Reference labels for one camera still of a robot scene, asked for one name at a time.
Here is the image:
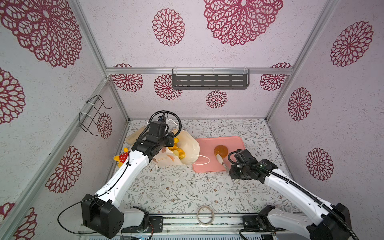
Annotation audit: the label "white paper bag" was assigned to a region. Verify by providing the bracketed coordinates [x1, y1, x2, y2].
[152, 130, 200, 168]

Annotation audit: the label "steel tongs cream tips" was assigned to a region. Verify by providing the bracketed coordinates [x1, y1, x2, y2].
[216, 154, 230, 172]

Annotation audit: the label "round orange fake bun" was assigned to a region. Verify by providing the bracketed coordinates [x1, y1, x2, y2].
[214, 145, 229, 158]

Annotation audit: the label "yellow fake croissant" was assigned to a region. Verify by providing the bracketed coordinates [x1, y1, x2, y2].
[168, 138, 186, 160]

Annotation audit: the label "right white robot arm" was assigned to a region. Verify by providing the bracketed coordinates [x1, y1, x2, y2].
[228, 150, 358, 240]

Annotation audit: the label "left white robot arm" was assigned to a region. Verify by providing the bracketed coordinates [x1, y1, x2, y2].
[81, 134, 175, 239]

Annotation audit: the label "pink plastic tray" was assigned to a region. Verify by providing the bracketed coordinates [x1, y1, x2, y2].
[193, 137, 245, 173]

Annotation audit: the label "yellow plush toy red dress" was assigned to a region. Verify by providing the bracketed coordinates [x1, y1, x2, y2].
[114, 148, 130, 168]

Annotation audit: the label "clear tape roll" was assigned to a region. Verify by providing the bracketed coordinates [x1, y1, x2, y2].
[196, 206, 215, 227]

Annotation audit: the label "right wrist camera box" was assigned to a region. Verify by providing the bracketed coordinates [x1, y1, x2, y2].
[235, 150, 256, 164]

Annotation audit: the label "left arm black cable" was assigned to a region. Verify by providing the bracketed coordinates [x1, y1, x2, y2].
[56, 110, 183, 235]

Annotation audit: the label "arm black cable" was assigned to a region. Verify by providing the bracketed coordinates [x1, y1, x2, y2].
[227, 149, 361, 240]
[56, 110, 183, 235]

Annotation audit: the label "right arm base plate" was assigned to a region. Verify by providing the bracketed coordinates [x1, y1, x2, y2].
[242, 214, 264, 230]

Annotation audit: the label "grey wall shelf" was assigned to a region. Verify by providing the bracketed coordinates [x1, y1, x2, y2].
[171, 69, 250, 90]

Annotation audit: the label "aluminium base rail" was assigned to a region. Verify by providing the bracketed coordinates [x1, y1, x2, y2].
[76, 212, 331, 240]

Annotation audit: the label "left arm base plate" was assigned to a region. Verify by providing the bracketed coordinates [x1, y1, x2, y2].
[122, 216, 164, 234]

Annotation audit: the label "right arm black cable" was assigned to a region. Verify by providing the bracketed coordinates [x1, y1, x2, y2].
[227, 149, 361, 240]

